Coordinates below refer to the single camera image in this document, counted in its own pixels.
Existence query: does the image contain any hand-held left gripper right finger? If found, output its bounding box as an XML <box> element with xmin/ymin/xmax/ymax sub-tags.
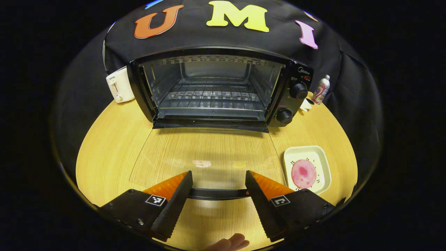
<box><xmin>245</xmin><ymin>170</ymin><xmax>337</xmax><ymax>243</ymax></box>

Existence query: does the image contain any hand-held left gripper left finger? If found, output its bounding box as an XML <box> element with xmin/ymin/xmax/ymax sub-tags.
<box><xmin>99</xmin><ymin>170</ymin><xmax>193</xmax><ymax>242</ymax></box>

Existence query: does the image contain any pink ham slice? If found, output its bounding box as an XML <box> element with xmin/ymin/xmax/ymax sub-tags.
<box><xmin>291</xmin><ymin>159</ymin><xmax>317</xmax><ymax>189</ymax></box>

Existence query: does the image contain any cream square plate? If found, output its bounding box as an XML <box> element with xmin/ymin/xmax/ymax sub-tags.
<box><xmin>283</xmin><ymin>145</ymin><xmax>332</xmax><ymax>195</ymax></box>

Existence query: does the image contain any black electric oven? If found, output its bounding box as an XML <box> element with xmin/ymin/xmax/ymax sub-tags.
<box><xmin>126</xmin><ymin>46</ymin><xmax>314</xmax><ymax>201</ymax></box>

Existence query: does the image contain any metal oven rack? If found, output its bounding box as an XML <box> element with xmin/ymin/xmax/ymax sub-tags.
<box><xmin>167</xmin><ymin>84</ymin><xmax>260</xmax><ymax>102</ymax></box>

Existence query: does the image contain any small labelled bottle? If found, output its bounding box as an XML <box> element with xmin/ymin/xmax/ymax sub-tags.
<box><xmin>311</xmin><ymin>74</ymin><xmax>331</xmax><ymax>105</ymax></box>

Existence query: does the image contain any white toaster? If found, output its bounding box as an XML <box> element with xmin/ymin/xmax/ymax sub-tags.
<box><xmin>106</xmin><ymin>66</ymin><xmax>136</xmax><ymax>104</ymax></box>

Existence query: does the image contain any black backdrop cloth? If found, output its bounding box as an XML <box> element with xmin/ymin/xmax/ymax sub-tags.
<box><xmin>52</xmin><ymin>0</ymin><xmax>384</xmax><ymax>182</ymax></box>

